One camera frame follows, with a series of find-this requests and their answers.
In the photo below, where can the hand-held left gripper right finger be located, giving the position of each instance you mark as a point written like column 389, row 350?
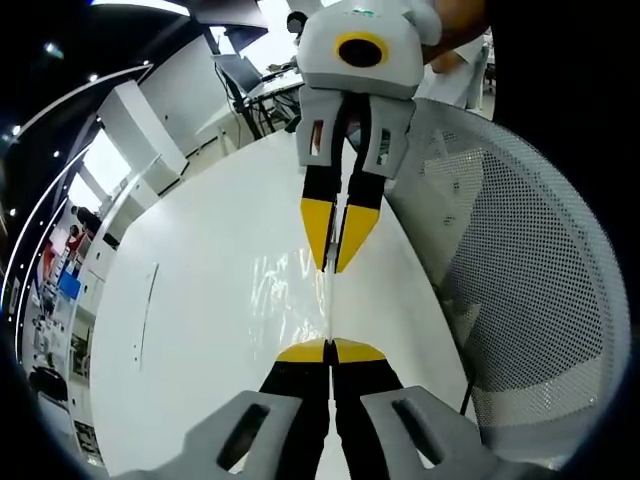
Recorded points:
column 380, row 435

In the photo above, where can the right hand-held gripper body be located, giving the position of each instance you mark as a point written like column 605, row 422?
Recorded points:
column 320, row 65

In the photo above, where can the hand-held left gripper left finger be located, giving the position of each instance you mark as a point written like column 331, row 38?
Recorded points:
column 280, row 430

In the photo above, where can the person's right hand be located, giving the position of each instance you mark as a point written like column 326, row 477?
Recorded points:
column 462, row 22

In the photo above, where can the small black monitor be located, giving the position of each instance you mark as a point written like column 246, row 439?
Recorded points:
column 240, row 75

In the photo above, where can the white office desk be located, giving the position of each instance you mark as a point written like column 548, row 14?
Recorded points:
column 250, row 115

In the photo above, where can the grey mesh office chair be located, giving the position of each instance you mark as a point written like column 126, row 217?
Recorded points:
column 525, row 260

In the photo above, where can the blue box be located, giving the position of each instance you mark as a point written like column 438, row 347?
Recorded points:
column 69, row 286

